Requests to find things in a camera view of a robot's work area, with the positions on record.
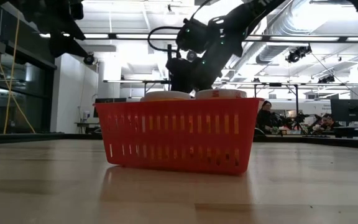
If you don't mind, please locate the silver ventilation duct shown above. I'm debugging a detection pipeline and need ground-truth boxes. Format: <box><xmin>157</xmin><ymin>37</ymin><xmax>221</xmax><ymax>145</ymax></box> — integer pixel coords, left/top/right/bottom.
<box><xmin>255</xmin><ymin>0</ymin><xmax>296</xmax><ymax>65</ymax></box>

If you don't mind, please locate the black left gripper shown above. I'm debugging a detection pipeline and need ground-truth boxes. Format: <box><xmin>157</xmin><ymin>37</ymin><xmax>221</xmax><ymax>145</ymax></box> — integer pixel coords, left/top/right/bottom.
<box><xmin>0</xmin><ymin>0</ymin><xmax>90</xmax><ymax>58</ymax></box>

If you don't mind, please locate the small background table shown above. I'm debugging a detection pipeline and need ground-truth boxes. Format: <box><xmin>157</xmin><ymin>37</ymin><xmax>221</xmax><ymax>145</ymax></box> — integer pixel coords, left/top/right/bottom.
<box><xmin>74</xmin><ymin>121</ymin><xmax>103</xmax><ymax>135</ymax></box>

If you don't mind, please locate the thin black diagonal cable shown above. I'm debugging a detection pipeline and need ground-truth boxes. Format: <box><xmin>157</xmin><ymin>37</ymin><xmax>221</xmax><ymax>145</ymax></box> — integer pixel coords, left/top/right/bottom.
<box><xmin>310</xmin><ymin>52</ymin><xmax>358</xmax><ymax>101</ymax></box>

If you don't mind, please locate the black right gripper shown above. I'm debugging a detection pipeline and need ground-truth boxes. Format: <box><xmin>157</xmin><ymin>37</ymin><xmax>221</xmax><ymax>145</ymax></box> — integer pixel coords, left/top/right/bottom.
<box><xmin>165</xmin><ymin>18</ymin><xmax>246</xmax><ymax>93</ymax></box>

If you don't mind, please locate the person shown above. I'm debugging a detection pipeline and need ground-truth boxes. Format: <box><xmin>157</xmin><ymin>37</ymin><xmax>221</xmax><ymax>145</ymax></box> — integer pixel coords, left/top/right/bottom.
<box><xmin>311</xmin><ymin>113</ymin><xmax>343</xmax><ymax>134</ymax></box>
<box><xmin>255</xmin><ymin>100</ymin><xmax>280</xmax><ymax>136</ymax></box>

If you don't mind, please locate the black track light cluster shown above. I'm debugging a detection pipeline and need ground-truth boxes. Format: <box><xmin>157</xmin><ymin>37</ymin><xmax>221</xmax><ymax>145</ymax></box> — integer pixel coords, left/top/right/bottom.
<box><xmin>318</xmin><ymin>75</ymin><xmax>336</xmax><ymax>85</ymax></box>
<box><xmin>285</xmin><ymin>44</ymin><xmax>313</xmax><ymax>64</ymax></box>

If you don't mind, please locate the black background equipment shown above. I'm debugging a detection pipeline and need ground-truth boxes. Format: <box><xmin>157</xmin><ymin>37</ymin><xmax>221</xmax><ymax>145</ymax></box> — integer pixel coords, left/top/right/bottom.
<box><xmin>277</xmin><ymin>111</ymin><xmax>320</xmax><ymax>132</ymax></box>

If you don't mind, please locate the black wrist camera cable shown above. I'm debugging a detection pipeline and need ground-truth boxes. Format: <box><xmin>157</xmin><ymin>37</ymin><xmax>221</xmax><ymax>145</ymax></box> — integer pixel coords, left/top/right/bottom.
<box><xmin>147</xmin><ymin>26</ymin><xmax>183</xmax><ymax>53</ymax></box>

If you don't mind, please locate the yellow hanging cable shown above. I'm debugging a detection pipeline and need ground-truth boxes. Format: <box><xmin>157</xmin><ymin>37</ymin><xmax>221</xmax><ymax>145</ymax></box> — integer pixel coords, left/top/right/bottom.
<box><xmin>3</xmin><ymin>12</ymin><xmax>21</xmax><ymax>132</ymax></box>
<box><xmin>0</xmin><ymin>0</ymin><xmax>36</xmax><ymax>134</ymax></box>

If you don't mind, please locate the black computer monitor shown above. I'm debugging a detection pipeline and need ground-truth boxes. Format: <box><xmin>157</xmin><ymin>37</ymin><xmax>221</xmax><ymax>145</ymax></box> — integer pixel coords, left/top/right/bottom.
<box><xmin>330</xmin><ymin>98</ymin><xmax>358</xmax><ymax>123</ymax></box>

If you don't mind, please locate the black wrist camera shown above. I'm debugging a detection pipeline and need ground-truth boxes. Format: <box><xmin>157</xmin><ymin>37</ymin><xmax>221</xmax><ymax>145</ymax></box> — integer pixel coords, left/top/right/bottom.
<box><xmin>70</xmin><ymin>1</ymin><xmax>85</xmax><ymax>21</ymax></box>
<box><xmin>175</xmin><ymin>18</ymin><xmax>213</xmax><ymax>55</ymax></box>

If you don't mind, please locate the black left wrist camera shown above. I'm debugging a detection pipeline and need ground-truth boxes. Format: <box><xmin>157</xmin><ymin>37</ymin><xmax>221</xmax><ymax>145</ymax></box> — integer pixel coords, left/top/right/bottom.
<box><xmin>70</xmin><ymin>1</ymin><xmax>85</xmax><ymax>21</ymax></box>

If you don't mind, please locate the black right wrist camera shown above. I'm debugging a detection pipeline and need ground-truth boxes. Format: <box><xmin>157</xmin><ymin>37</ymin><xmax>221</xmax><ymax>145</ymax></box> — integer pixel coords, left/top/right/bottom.
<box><xmin>175</xmin><ymin>18</ymin><xmax>213</xmax><ymax>55</ymax></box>

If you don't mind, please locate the red slotted plastic basket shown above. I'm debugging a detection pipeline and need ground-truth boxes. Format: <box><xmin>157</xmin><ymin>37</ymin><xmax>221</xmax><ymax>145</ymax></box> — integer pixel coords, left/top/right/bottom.
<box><xmin>93</xmin><ymin>97</ymin><xmax>265</xmax><ymax>175</ymax></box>

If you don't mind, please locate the dark office desk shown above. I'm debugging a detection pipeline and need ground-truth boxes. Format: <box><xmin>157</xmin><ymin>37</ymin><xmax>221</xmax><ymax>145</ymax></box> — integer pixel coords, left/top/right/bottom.
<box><xmin>334</xmin><ymin>125</ymin><xmax>358</xmax><ymax>140</ymax></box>

